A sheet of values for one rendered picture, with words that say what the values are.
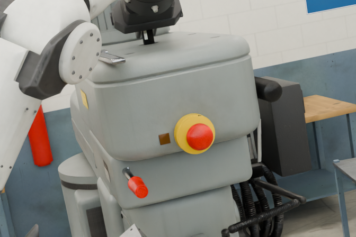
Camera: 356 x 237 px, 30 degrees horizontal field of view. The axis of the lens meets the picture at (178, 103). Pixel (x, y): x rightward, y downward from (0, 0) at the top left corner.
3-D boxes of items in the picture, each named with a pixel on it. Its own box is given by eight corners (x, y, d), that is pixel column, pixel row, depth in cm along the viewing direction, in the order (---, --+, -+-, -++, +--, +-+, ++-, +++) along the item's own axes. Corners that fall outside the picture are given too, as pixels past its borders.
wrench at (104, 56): (133, 61, 92) (132, 55, 92) (105, 66, 91) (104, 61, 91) (105, 53, 115) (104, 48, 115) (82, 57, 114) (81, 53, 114)
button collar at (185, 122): (218, 149, 101) (212, 111, 100) (180, 158, 99) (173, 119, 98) (214, 147, 103) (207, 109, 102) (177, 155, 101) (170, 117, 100)
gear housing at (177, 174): (257, 180, 115) (249, 125, 114) (121, 214, 110) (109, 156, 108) (203, 145, 148) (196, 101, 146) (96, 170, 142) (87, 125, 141)
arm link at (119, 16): (117, 47, 114) (116, 12, 103) (106, 0, 117) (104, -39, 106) (187, 34, 116) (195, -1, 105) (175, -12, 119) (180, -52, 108)
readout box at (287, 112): (318, 169, 154) (305, 81, 151) (282, 178, 152) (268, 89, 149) (283, 153, 173) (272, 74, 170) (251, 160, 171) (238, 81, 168)
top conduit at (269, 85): (284, 100, 108) (281, 79, 107) (260, 105, 107) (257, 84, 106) (205, 76, 151) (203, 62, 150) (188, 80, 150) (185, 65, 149)
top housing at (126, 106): (274, 133, 105) (259, 33, 102) (112, 170, 99) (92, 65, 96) (194, 98, 150) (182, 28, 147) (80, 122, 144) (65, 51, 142)
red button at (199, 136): (216, 148, 97) (212, 121, 97) (190, 154, 96) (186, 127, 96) (210, 144, 100) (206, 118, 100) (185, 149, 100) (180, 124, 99)
